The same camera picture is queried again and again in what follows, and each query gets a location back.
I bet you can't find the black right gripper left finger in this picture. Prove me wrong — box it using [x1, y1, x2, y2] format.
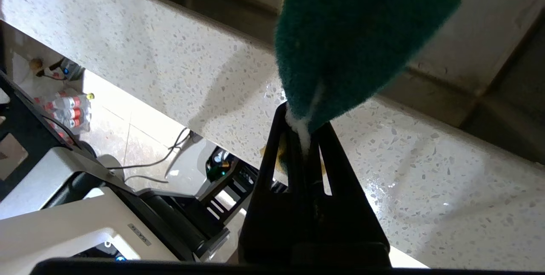
[238, 103, 311, 265]

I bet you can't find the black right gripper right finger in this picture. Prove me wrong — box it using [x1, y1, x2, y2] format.
[309, 123, 390, 266]

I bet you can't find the green and yellow sponge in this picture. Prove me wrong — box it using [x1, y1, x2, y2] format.
[261, 0, 462, 175]

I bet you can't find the white and black robot base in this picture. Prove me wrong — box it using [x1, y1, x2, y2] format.
[0, 24, 281, 264]

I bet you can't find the stainless steel sink basin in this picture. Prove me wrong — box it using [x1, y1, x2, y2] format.
[92, 0, 545, 167]

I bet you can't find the shrink-wrapped water bottle pack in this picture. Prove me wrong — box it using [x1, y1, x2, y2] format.
[33, 91, 95, 136]

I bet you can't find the thin black floor cable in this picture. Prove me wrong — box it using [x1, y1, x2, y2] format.
[106, 127, 193, 183]

